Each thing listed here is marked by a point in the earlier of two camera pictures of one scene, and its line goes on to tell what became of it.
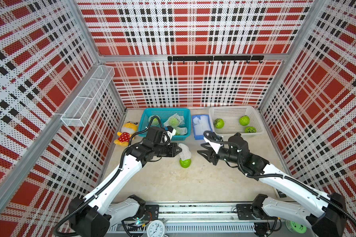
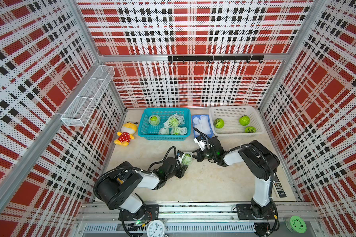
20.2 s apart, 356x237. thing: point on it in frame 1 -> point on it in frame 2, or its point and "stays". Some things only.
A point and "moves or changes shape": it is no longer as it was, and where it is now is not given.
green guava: [185, 154] moves or changes shape
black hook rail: [216, 58] stays
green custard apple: [174, 122] stays
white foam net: [174, 121] stays
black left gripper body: [164, 150] -> [178, 172]
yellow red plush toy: [125, 136] stays
